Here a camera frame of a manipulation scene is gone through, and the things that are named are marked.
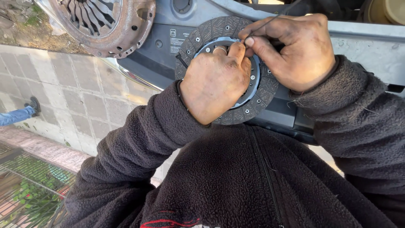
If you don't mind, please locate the person's left hand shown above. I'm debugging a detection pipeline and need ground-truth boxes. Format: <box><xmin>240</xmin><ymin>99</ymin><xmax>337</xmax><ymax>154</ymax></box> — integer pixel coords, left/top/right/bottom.
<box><xmin>180</xmin><ymin>41</ymin><xmax>252</xmax><ymax>126</ymax></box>

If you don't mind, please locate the person's right hand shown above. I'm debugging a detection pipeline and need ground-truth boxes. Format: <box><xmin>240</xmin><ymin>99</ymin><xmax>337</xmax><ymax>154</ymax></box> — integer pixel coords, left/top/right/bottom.
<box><xmin>238</xmin><ymin>13</ymin><xmax>337</xmax><ymax>93</ymax></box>

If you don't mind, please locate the thin black wire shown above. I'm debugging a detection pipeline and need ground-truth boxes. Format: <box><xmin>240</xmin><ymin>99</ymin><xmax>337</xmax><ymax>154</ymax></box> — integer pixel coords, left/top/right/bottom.
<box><xmin>244</xmin><ymin>0</ymin><xmax>305</xmax><ymax>42</ymax></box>

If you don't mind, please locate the round clutch friction disc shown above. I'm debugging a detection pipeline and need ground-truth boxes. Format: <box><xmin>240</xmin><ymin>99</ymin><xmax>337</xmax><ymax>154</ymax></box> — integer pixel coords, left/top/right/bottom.
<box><xmin>175</xmin><ymin>16</ymin><xmax>280</xmax><ymax>126</ymax></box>

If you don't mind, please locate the black plastic engine bay cover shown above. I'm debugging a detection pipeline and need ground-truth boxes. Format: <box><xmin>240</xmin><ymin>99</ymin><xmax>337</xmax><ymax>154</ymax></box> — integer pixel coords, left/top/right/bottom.
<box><xmin>116</xmin><ymin>23</ymin><xmax>317</xmax><ymax>145</ymax></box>

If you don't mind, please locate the chrome car trim strip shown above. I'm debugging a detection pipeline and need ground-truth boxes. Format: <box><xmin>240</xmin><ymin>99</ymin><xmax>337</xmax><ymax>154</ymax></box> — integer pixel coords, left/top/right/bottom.
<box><xmin>104</xmin><ymin>57</ymin><xmax>162</xmax><ymax>92</ymax></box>

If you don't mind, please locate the beige round container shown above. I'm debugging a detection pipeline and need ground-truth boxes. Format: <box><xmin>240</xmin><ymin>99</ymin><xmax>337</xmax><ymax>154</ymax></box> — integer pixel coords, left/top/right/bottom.
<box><xmin>363</xmin><ymin>0</ymin><xmax>405</xmax><ymax>26</ymax></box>

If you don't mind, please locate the person's dark fleece jacket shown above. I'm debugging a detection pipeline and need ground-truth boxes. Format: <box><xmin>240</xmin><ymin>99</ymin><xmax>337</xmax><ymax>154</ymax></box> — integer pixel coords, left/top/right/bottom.
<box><xmin>139</xmin><ymin>123</ymin><xmax>400</xmax><ymax>228</ymax></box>

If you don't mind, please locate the rusty clutch pressure plate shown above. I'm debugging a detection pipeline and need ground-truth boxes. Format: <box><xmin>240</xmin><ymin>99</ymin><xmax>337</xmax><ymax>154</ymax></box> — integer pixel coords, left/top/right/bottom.
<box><xmin>47</xmin><ymin>0</ymin><xmax>156</xmax><ymax>59</ymax></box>

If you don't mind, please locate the metal grate fence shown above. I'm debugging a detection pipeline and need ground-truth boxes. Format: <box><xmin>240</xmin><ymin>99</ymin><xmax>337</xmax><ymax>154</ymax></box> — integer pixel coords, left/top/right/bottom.
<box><xmin>0</xmin><ymin>142</ymin><xmax>77</xmax><ymax>228</ymax></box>

